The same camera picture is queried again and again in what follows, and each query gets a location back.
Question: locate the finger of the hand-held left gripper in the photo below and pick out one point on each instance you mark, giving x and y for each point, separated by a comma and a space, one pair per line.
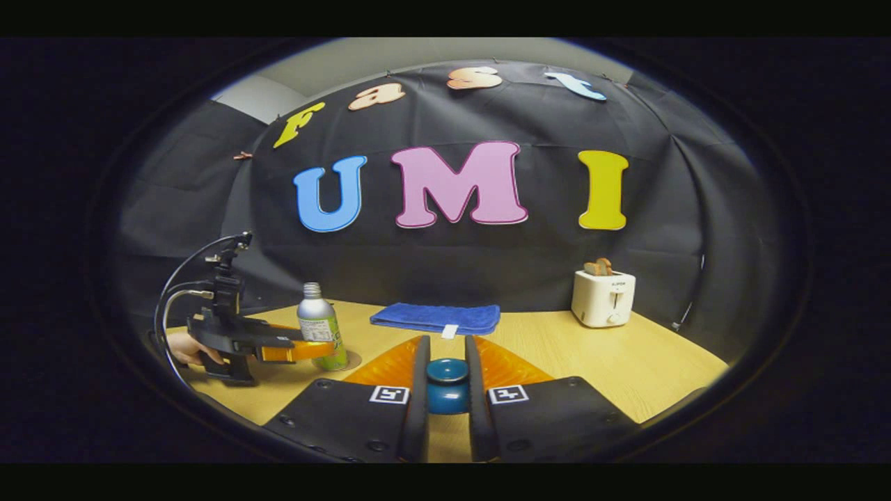
299, 351
285, 328

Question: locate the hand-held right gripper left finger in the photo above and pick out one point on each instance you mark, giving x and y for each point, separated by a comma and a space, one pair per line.
348, 421

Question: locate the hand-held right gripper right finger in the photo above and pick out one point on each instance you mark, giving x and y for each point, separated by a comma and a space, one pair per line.
550, 421

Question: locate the silver green water bottle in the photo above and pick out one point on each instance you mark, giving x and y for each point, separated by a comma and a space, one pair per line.
317, 313

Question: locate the round brown coaster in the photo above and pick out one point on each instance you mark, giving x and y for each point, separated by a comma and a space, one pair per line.
353, 362

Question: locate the teal teacup lid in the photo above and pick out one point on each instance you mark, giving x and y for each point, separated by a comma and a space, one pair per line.
447, 396

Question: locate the white toaster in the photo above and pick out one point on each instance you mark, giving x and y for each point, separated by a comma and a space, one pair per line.
602, 299

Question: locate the folded blue towel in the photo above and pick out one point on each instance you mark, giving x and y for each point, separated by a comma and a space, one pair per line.
435, 316

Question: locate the brown toast slice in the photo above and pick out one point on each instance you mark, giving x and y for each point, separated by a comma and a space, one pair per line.
598, 267

